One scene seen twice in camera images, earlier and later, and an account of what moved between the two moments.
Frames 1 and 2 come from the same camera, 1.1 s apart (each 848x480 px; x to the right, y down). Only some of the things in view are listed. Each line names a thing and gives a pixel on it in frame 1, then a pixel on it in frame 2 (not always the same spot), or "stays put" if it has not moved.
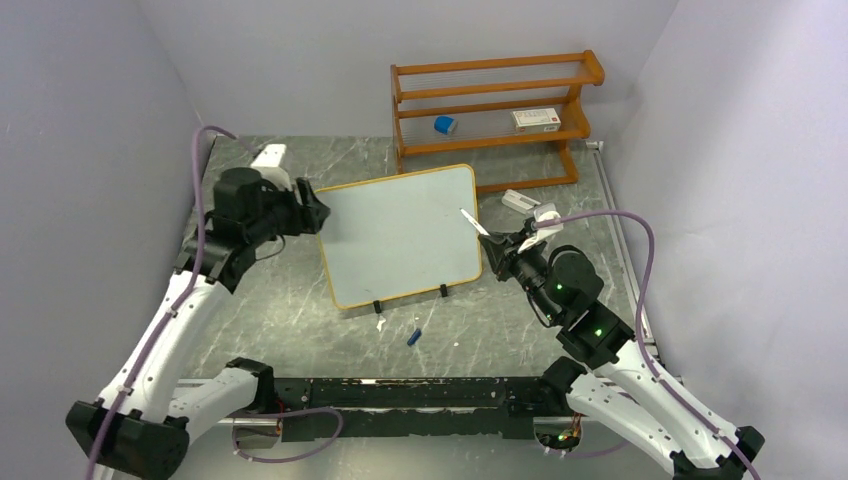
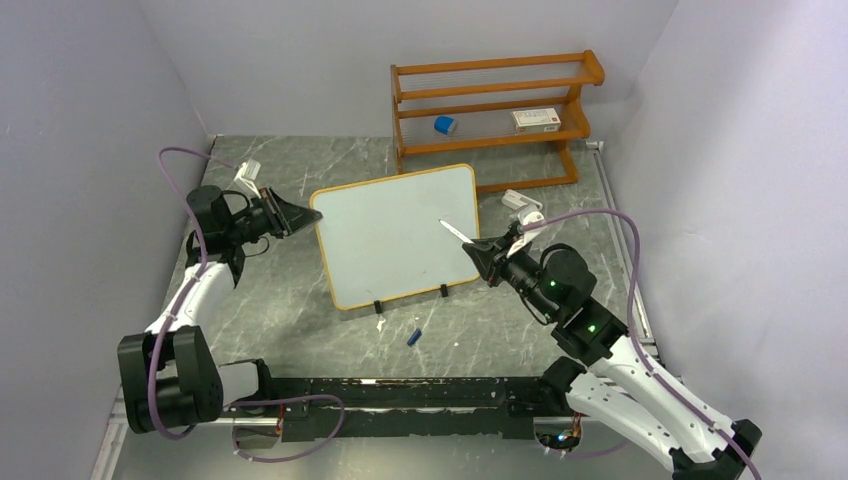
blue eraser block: [445, 124] stays put
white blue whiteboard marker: [477, 225] → [457, 232]
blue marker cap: [414, 337] stays put
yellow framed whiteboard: [401, 234] stays put
